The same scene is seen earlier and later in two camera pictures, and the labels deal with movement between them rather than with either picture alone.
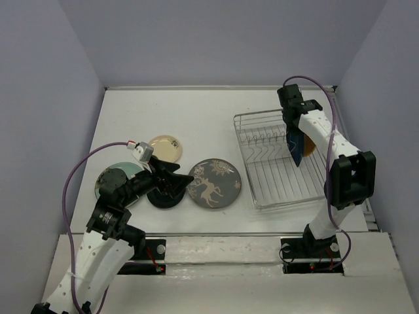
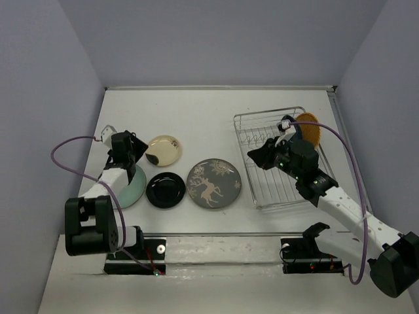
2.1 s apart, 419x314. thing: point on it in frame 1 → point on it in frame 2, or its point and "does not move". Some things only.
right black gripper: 292,127 → 263,156
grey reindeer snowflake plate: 217,183 does not move
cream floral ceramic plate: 167,148 does not move
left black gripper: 175,183 → 139,146
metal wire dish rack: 275,177 does not move
